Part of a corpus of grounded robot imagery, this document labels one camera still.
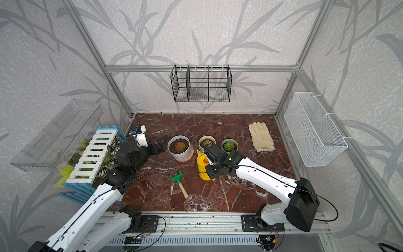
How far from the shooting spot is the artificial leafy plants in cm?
61

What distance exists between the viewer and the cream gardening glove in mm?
1025

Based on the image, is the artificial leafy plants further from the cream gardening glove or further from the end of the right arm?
the cream gardening glove

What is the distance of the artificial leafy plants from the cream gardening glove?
81cm
